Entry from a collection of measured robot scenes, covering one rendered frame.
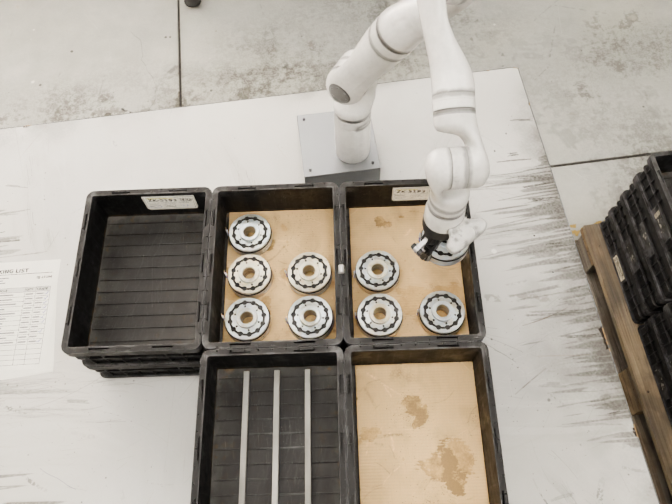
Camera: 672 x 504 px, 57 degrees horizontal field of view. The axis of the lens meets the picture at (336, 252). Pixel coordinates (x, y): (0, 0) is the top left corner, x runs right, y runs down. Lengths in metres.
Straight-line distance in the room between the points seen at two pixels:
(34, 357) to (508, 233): 1.25
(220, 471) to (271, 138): 0.94
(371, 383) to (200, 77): 1.94
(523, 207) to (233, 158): 0.82
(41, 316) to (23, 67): 1.78
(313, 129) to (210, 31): 1.53
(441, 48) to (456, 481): 0.85
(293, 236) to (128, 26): 1.98
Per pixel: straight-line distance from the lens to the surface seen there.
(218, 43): 3.11
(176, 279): 1.54
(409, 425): 1.39
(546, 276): 1.69
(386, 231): 1.53
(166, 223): 1.61
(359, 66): 1.33
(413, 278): 1.48
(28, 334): 1.77
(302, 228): 1.54
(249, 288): 1.46
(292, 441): 1.38
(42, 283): 1.81
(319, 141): 1.70
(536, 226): 1.75
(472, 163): 1.03
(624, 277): 2.35
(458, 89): 1.04
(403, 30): 1.21
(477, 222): 1.19
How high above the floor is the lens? 2.19
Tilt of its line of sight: 65 degrees down
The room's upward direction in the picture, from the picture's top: 4 degrees counter-clockwise
